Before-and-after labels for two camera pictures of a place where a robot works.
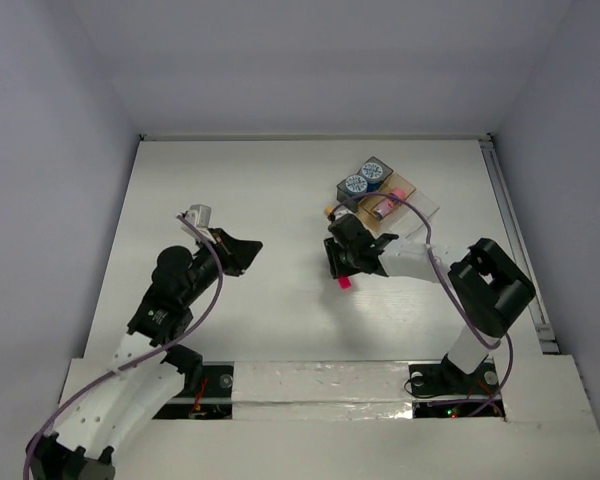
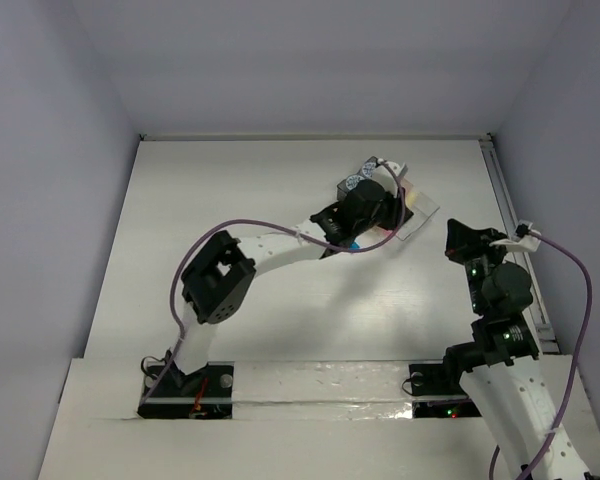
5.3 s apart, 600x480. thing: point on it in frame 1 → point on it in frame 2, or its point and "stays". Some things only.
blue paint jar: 356,185 stays
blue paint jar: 372,173 stays
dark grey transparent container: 342,192 stays
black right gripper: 336,267 → 462,239
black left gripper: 225,252 → 397,210
